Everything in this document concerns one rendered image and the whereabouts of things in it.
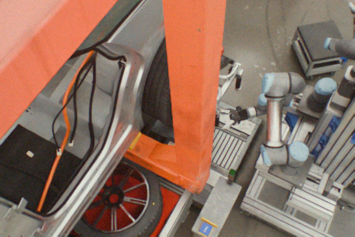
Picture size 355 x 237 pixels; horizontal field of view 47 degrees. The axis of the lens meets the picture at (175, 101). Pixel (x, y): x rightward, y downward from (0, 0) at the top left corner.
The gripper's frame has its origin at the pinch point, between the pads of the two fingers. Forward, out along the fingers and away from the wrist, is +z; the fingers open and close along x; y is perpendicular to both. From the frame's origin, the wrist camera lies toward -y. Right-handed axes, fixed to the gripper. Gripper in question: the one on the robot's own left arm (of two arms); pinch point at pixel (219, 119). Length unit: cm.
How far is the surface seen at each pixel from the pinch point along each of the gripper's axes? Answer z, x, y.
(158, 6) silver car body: 26, 37, -76
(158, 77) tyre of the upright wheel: 32.8, 25.2, -27.2
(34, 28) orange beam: 66, -72, -190
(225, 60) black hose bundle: -13.3, 30.1, -21.0
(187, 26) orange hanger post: 30, -31, -134
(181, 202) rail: 36, -32, 44
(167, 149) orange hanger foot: 37.5, -7.6, 6.4
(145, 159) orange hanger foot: 53, -7, 15
